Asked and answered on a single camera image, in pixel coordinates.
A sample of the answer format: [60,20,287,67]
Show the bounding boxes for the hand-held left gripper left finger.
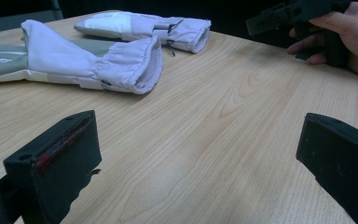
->
[3,109,103,224]

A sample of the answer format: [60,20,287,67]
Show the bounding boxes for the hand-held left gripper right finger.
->
[296,112,358,224]

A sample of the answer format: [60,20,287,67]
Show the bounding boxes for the lilac and grey glove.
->
[74,10,213,58]
[0,19,164,95]

